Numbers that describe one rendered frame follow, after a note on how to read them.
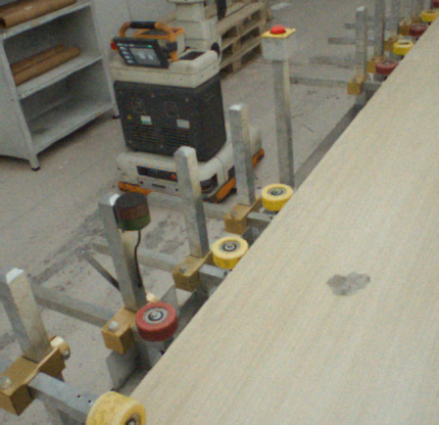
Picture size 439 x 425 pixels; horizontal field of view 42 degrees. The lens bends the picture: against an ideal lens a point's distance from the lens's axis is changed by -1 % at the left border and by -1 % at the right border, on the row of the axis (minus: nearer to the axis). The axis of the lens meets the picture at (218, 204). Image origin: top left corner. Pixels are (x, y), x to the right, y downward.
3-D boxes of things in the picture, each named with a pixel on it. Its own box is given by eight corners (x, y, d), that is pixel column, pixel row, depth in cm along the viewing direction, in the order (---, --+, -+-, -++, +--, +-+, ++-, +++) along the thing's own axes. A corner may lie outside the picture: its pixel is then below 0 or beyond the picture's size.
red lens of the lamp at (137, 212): (109, 215, 104) (107, 206, 103) (128, 200, 109) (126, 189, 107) (135, 222, 101) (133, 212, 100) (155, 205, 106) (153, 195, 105)
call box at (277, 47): (263, 63, 159) (261, 34, 155) (273, 55, 164) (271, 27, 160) (286, 64, 156) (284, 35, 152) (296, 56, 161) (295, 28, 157)
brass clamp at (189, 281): (172, 287, 137) (169, 270, 135) (201, 256, 147) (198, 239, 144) (194, 294, 134) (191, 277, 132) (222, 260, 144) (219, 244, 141)
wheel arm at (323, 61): (308, 66, 259) (308, 56, 257) (311, 63, 261) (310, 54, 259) (406, 72, 239) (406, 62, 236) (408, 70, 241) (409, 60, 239)
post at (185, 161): (200, 316, 150) (172, 150, 125) (207, 307, 152) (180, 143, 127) (212, 319, 148) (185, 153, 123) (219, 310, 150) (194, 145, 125)
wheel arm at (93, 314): (13, 299, 134) (7, 285, 132) (23, 290, 136) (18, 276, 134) (166, 354, 113) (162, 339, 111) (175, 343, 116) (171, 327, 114)
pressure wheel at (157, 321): (137, 362, 116) (125, 320, 110) (159, 336, 122) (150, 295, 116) (170, 375, 112) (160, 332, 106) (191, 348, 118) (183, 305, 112)
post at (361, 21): (354, 125, 239) (355, 8, 214) (357, 121, 242) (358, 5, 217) (363, 126, 238) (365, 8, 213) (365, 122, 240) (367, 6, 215)
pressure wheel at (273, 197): (270, 239, 147) (268, 201, 141) (259, 223, 154) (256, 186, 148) (299, 231, 149) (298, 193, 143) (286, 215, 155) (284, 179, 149)
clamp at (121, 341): (105, 348, 117) (99, 329, 115) (143, 306, 127) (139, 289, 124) (126, 355, 115) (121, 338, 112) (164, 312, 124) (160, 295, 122)
